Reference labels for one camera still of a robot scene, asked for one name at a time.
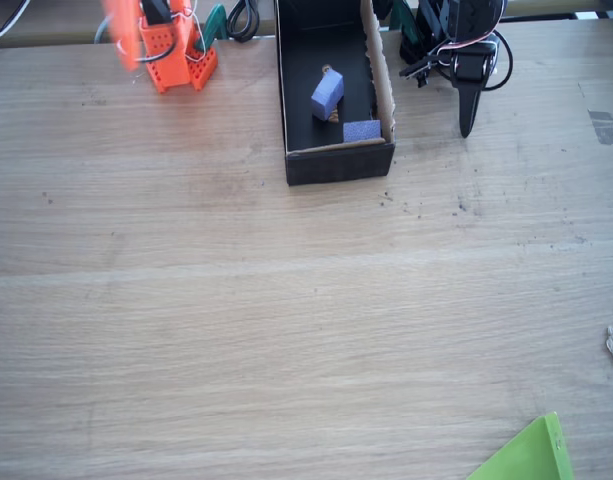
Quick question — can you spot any light green sheet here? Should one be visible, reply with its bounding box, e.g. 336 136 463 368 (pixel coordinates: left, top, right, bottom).
465 411 576 480

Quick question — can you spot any looped black cable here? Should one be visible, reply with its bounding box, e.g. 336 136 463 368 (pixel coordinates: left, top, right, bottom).
227 0 261 44

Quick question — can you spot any green clamp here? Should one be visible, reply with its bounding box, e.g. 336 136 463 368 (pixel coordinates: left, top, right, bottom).
389 0 418 56
194 3 228 54

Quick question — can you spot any purple block with rough face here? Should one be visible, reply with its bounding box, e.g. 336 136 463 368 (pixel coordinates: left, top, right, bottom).
342 119 383 143

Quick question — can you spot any black cardboard box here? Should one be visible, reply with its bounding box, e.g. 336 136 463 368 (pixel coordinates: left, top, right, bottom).
275 0 397 187

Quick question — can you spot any grey tape patch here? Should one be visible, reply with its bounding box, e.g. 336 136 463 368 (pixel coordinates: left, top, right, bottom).
587 109 613 147

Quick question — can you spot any smooth purple block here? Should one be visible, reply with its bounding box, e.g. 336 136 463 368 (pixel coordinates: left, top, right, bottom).
310 69 345 122

